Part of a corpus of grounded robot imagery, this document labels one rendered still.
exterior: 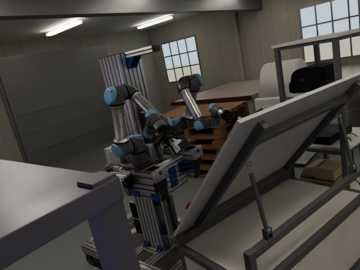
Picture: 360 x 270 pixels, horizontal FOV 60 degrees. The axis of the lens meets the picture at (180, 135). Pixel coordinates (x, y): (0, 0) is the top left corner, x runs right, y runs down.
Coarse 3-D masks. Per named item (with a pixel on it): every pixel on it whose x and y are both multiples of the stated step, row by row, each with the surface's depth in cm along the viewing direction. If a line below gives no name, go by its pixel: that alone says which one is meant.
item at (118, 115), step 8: (112, 88) 217; (120, 88) 219; (104, 96) 221; (112, 96) 215; (120, 96) 219; (128, 96) 224; (112, 104) 219; (120, 104) 220; (112, 112) 224; (120, 112) 224; (120, 120) 226; (120, 128) 228; (120, 136) 230; (112, 144) 234; (120, 144) 231; (128, 144) 234; (112, 152) 238; (120, 152) 230; (128, 152) 236
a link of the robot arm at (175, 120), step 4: (180, 116) 282; (172, 120) 278; (176, 120) 276; (180, 120) 278; (184, 120) 281; (172, 124) 277; (176, 124) 277; (180, 124) 278; (184, 124) 280; (172, 128) 279; (176, 128) 278; (180, 128) 279; (184, 128) 282; (176, 132) 279; (180, 132) 279
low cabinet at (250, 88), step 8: (248, 80) 835; (256, 80) 799; (216, 88) 799; (224, 88) 766; (232, 88) 735; (240, 88) 708; (248, 88) 681; (256, 88) 657; (200, 96) 708; (208, 96) 682; (216, 96) 657; (224, 96) 634; (232, 96) 613; (240, 96) 596; (248, 96) 585; (256, 96) 597; (176, 104) 704; (184, 104) 689; (248, 104) 595
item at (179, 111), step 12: (180, 108) 577; (204, 108) 525; (228, 108) 482; (240, 108) 517; (192, 132) 500; (204, 132) 506; (216, 132) 462; (228, 132) 478; (192, 144) 506; (204, 144) 493; (216, 144) 465; (204, 156) 491; (216, 156) 476; (204, 168) 495
